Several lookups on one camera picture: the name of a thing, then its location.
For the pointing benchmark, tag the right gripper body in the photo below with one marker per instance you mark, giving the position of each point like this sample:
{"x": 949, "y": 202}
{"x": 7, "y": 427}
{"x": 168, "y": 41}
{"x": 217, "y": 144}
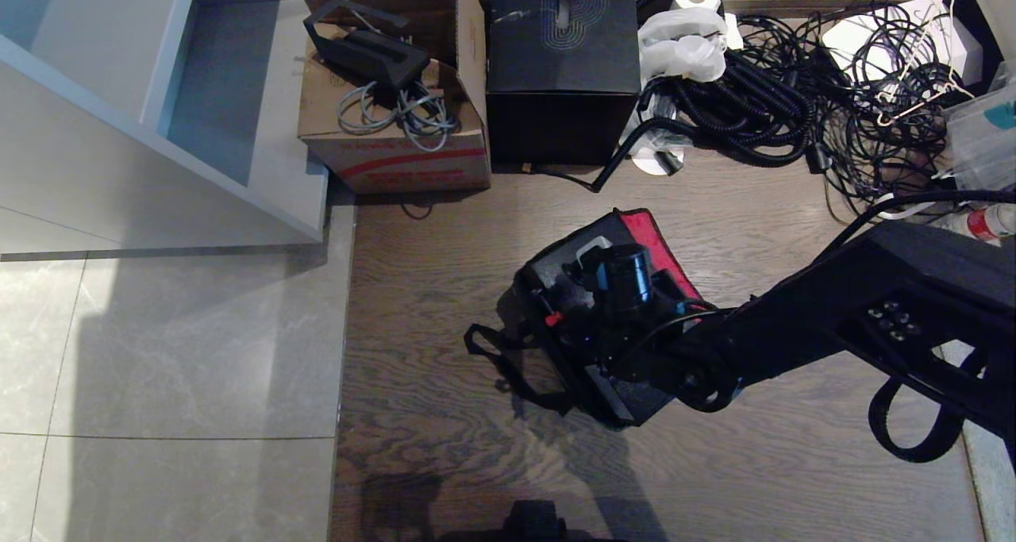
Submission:
{"x": 582, "y": 284}

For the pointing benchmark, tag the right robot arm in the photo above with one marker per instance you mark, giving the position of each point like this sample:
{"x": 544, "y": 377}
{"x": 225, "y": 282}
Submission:
{"x": 825, "y": 312}

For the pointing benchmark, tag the dark bag with red lining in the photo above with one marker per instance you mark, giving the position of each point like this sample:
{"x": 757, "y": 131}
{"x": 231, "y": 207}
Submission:
{"x": 663, "y": 244}

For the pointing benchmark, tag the white plastic bag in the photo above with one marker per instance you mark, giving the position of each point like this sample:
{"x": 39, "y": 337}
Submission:
{"x": 683, "y": 50}

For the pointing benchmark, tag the clear plastic bag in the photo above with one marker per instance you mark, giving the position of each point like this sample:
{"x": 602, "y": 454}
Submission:
{"x": 984, "y": 145}

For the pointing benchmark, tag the large black box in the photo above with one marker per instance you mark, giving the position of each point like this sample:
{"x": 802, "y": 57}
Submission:
{"x": 556, "y": 113}

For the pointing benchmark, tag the brown cardboard box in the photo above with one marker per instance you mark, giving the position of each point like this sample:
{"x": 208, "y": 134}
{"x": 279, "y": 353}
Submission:
{"x": 397, "y": 165}

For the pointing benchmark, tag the toilet paper roll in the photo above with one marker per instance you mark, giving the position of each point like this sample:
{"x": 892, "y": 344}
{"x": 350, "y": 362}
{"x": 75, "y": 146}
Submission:
{"x": 683, "y": 2}

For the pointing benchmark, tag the white box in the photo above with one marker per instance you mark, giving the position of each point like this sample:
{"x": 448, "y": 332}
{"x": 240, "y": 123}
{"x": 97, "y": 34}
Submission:
{"x": 853, "y": 42}

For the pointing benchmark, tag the white clothes hanger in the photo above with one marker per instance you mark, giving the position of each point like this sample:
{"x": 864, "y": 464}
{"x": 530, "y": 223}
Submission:
{"x": 905, "y": 116}

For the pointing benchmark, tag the plastic bottle with red label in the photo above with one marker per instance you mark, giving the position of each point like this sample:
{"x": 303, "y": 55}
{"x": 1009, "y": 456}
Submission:
{"x": 992, "y": 224}

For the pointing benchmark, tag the white shelf cabinet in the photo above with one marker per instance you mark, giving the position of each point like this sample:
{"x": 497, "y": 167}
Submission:
{"x": 79, "y": 169}

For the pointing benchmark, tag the black plastic frame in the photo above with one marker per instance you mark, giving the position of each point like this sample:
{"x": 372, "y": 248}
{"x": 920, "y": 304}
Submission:
{"x": 373, "y": 54}

